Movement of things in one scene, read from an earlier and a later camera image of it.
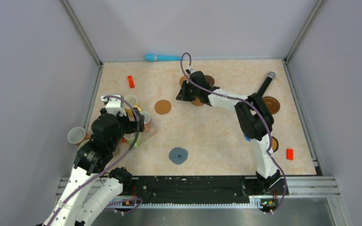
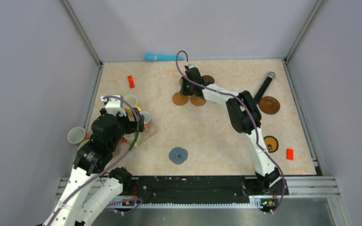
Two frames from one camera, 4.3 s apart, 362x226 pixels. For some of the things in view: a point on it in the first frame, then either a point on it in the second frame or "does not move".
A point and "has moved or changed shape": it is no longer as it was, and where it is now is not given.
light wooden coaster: (197, 102) does not move
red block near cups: (131, 81) does not move
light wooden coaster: (162, 107) has moved or changed shape
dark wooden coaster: (210, 79) does not move
